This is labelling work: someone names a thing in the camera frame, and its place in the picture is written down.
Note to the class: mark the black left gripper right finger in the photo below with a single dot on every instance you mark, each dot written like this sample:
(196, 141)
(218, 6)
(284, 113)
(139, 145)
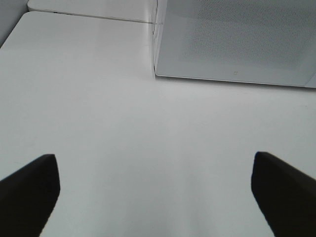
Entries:
(285, 195)

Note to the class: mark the white microwave door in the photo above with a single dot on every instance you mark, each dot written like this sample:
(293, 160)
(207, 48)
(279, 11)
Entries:
(255, 41)

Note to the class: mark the white microwave oven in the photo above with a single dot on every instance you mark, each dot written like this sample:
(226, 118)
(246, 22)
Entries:
(158, 16)

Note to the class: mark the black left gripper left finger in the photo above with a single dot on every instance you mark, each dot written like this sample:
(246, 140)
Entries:
(28, 197)

